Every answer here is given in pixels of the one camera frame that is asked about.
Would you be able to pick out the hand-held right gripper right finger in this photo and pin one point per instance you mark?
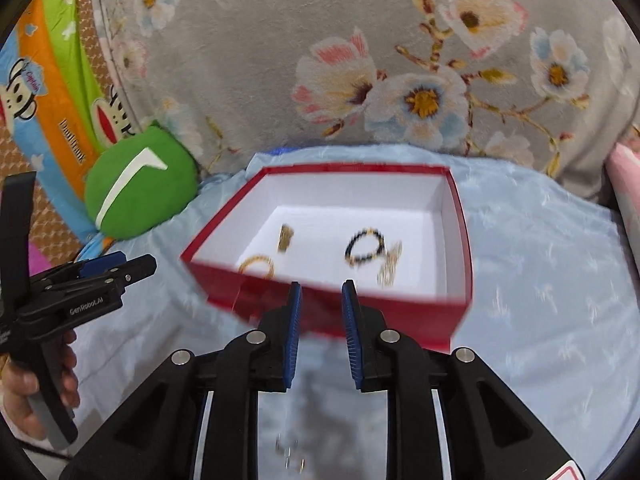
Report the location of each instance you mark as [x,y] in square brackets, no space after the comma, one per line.
[351,335]

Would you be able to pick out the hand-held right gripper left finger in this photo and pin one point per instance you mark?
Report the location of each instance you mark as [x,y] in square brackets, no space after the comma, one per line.
[293,335]

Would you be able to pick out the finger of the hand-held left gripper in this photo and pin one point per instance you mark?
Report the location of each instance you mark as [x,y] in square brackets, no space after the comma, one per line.
[137,269]
[100,263]

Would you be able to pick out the gold wristwatch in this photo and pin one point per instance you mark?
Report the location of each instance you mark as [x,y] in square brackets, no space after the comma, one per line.
[285,239]

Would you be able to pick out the red cardboard box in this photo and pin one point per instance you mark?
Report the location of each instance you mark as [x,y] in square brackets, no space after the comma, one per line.
[320,205]

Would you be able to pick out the person's left hand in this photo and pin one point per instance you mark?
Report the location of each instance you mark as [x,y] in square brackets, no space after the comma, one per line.
[20,400]

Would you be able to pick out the green round cushion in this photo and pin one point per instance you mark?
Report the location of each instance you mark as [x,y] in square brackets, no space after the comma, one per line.
[130,195]

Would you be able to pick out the colourful cartoon printed blanket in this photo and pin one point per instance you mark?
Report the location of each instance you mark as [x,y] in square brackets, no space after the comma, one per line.
[55,85]

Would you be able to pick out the light blue bed sheet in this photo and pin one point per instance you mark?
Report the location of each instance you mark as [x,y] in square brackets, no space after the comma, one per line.
[540,285]

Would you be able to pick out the grey floral blanket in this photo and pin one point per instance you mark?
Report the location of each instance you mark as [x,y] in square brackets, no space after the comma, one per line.
[250,60]

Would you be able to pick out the pink pillow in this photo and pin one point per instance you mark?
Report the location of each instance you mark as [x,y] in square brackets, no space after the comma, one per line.
[625,200]

